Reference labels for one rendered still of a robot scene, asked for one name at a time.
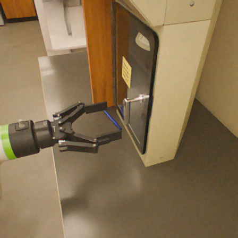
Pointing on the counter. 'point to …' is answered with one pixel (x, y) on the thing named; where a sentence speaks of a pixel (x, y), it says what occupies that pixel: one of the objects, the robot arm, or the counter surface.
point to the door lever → (129, 107)
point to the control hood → (149, 10)
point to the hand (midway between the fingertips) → (110, 119)
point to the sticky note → (126, 72)
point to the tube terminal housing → (177, 73)
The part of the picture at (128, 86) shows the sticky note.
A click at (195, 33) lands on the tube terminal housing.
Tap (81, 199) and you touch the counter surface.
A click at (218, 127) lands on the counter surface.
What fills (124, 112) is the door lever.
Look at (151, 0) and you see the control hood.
